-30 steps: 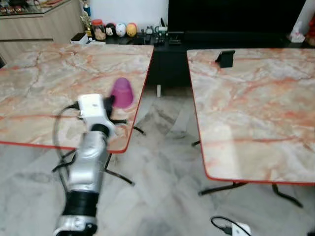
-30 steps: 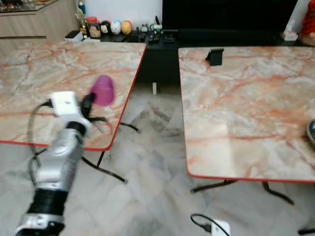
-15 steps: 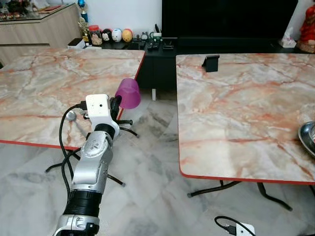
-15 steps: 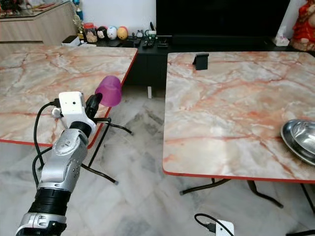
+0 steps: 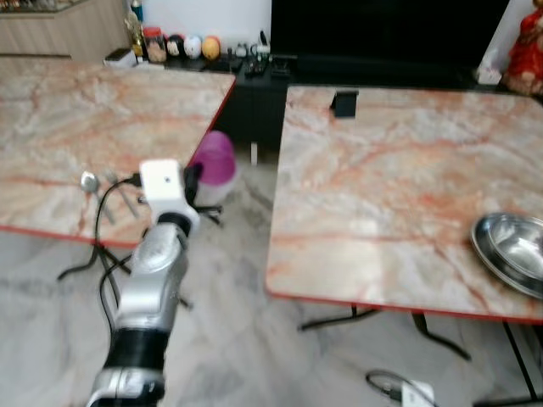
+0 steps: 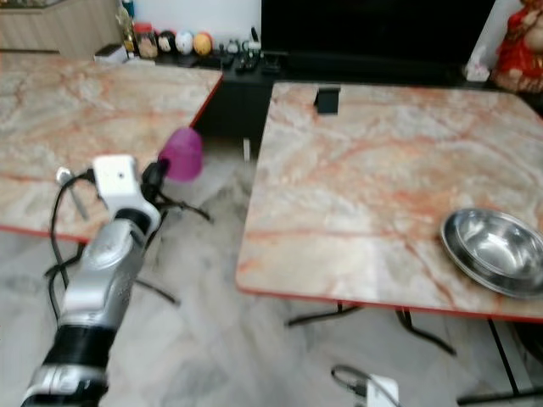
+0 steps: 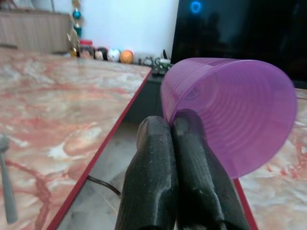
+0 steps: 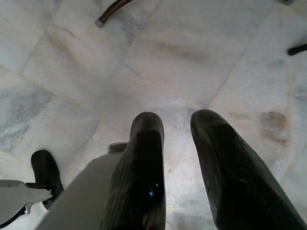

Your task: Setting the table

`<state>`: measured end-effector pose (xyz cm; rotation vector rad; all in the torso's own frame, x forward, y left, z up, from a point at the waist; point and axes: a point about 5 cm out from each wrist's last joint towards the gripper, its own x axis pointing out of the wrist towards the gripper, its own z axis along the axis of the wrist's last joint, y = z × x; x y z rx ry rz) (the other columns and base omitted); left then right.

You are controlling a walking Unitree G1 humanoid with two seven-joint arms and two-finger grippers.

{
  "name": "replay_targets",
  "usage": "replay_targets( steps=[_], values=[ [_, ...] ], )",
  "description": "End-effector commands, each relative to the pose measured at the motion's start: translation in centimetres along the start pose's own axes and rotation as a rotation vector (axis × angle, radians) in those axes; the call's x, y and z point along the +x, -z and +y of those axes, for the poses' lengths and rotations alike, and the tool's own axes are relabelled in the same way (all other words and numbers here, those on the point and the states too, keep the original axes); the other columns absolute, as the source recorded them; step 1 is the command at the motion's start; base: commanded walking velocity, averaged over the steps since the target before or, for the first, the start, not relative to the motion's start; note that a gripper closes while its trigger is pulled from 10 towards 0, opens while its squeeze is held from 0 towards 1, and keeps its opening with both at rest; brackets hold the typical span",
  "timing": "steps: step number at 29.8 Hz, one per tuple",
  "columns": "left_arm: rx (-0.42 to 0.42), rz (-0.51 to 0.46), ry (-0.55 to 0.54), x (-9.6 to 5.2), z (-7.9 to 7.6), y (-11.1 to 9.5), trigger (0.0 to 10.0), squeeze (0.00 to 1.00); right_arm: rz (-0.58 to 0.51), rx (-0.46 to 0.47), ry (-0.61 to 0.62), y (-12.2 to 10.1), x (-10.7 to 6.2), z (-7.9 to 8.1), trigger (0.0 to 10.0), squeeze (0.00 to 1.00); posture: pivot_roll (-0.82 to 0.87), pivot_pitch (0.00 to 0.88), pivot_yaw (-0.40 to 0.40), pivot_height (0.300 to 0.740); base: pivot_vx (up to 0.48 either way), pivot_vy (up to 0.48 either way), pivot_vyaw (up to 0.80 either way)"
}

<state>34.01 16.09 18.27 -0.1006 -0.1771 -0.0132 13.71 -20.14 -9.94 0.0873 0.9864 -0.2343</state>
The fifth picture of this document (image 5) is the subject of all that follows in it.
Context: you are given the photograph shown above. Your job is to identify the purple plastic cup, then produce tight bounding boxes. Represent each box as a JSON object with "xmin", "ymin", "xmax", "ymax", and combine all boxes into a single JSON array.
[{"xmin": 188, "ymin": 130, "xmax": 237, "ymax": 189}]

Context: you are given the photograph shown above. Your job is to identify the steel fork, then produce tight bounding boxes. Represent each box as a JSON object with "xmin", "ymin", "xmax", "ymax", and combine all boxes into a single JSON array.
[{"xmin": 103, "ymin": 171, "xmax": 142, "ymax": 218}]

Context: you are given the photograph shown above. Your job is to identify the steel spoon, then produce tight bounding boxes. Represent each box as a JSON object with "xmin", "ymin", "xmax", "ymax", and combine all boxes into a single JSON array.
[{"xmin": 80, "ymin": 171, "xmax": 116, "ymax": 224}]

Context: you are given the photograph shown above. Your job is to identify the orange round figurine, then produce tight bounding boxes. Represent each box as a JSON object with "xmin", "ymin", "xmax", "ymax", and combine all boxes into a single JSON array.
[{"xmin": 201, "ymin": 36, "xmax": 222, "ymax": 61}]

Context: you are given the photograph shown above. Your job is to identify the white round figurine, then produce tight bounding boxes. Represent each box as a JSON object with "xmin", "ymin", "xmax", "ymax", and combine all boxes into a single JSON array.
[{"xmin": 183, "ymin": 34, "xmax": 204, "ymax": 59}]

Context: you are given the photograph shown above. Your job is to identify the black round figurine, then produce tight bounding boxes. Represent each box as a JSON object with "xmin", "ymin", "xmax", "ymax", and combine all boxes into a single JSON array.
[{"xmin": 165, "ymin": 34, "xmax": 187, "ymax": 59}]

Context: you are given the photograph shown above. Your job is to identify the jar with red lid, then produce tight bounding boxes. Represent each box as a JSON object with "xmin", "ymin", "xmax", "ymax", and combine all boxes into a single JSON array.
[{"xmin": 142, "ymin": 26, "xmax": 167, "ymax": 64}]

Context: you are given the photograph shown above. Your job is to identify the black folding table legs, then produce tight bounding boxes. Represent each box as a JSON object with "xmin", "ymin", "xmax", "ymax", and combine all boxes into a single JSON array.
[
  {"xmin": 57, "ymin": 203, "xmax": 225, "ymax": 310},
  {"xmin": 298, "ymin": 305, "xmax": 543, "ymax": 406}
]

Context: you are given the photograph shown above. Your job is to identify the small white box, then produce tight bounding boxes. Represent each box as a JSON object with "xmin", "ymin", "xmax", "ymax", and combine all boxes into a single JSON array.
[{"xmin": 103, "ymin": 47, "xmax": 142, "ymax": 68}]

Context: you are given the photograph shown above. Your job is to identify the gold trophy with blue top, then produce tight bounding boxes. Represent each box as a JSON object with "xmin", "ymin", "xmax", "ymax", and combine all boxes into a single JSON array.
[{"xmin": 126, "ymin": 0, "xmax": 146, "ymax": 57}]

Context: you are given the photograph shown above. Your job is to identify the small black stand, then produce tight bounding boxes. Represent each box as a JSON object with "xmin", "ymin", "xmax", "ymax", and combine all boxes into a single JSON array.
[{"xmin": 330, "ymin": 88, "xmax": 360, "ymax": 119}]

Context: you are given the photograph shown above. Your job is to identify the steel bowl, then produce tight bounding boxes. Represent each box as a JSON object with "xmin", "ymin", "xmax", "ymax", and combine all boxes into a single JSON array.
[{"xmin": 471, "ymin": 213, "xmax": 543, "ymax": 299}]

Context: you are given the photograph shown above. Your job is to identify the light wood cabinet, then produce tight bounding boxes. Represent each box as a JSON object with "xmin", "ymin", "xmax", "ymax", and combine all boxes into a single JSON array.
[{"xmin": 0, "ymin": 0, "xmax": 130, "ymax": 61}]

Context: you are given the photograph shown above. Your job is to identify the red seated statue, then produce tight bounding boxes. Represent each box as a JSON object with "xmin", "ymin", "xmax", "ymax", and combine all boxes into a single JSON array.
[{"xmin": 503, "ymin": 0, "xmax": 543, "ymax": 96}]

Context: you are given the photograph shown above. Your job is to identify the black television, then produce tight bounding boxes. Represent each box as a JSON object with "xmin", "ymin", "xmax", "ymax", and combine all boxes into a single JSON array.
[{"xmin": 271, "ymin": 0, "xmax": 511, "ymax": 65}]

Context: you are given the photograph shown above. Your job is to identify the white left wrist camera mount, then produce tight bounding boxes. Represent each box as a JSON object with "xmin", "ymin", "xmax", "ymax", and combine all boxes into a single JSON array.
[{"xmin": 139, "ymin": 159, "xmax": 201, "ymax": 235}]

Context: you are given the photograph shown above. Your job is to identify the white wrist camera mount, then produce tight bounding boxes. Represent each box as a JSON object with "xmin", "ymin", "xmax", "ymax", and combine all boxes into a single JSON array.
[
  {"xmin": 139, "ymin": 159, "xmax": 201, "ymax": 235},
  {"xmin": 399, "ymin": 381, "xmax": 436, "ymax": 407}
]

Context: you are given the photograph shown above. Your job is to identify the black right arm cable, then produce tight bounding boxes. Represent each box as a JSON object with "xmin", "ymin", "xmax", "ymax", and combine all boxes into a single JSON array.
[{"xmin": 366, "ymin": 370, "xmax": 417, "ymax": 404}]

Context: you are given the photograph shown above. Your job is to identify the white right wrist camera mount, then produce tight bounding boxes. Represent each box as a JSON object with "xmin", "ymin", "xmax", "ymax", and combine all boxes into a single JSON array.
[{"xmin": 399, "ymin": 381, "xmax": 436, "ymax": 407}]

